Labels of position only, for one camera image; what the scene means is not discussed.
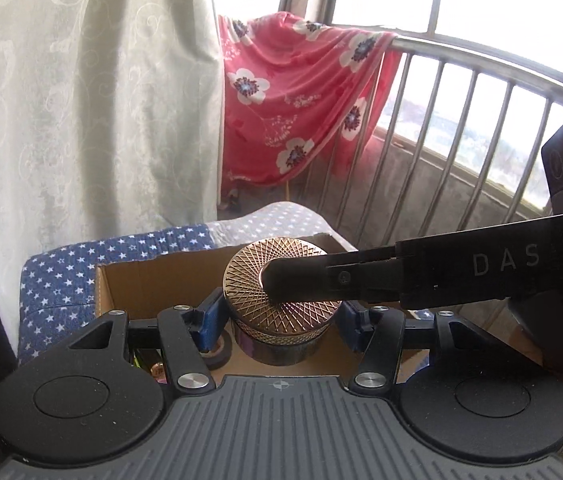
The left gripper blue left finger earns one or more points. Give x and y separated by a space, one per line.
209 320

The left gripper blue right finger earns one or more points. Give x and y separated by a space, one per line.
354 325

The rose gold lidded jar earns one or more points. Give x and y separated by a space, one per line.
274 334

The black electrical tape roll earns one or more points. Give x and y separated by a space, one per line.
220 354

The brown cardboard box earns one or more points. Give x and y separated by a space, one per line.
462 349

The metal window railing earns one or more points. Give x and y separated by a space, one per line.
479 88

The blue white star cloth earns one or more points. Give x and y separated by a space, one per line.
63 290

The red floral cloth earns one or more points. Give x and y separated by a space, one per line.
292 87

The white patterned curtain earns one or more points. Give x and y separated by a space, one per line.
111 123

